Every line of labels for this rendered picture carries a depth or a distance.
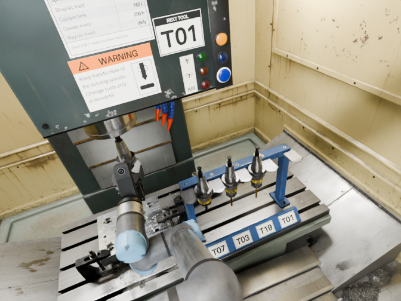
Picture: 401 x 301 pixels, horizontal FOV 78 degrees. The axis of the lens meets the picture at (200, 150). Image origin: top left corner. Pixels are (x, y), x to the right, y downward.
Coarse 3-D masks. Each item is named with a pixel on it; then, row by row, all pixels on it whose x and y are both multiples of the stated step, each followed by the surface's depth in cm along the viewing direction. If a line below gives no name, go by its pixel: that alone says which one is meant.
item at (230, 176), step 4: (232, 164) 87; (228, 168) 87; (232, 168) 87; (228, 172) 88; (232, 172) 88; (224, 176) 91; (228, 176) 89; (232, 176) 88; (228, 180) 90; (232, 180) 89
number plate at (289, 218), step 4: (288, 212) 108; (292, 212) 109; (280, 216) 107; (284, 216) 108; (288, 216) 108; (292, 216) 108; (280, 220) 107; (284, 220) 107; (288, 220) 108; (292, 220) 108; (296, 220) 109; (280, 224) 107; (284, 224) 107; (288, 224) 108
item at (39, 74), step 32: (0, 0) 38; (32, 0) 39; (160, 0) 46; (192, 0) 47; (0, 32) 40; (32, 32) 41; (0, 64) 42; (32, 64) 44; (64, 64) 46; (160, 64) 52; (32, 96) 46; (64, 96) 48; (160, 96) 56; (64, 128) 52
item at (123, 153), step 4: (116, 144) 81; (120, 144) 81; (124, 144) 82; (116, 148) 82; (120, 148) 81; (124, 148) 82; (120, 152) 82; (124, 152) 82; (128, 152) 84; (120, 156) 83; (124, 156) 83; (128, 156) 84; (124, 160) 83
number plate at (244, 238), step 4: (244, 232) 103; (248, 232) 104; (236, 236) 103; (240, 236) 103; (244, 236) 103; (248, 236) 104; (236, 240) 103; (240, 240) 103; (244, 240) 103; (248, 240) 104; (236, 244) 102; (240, 244) 103; (244, 244) 103; (236, 248) 102
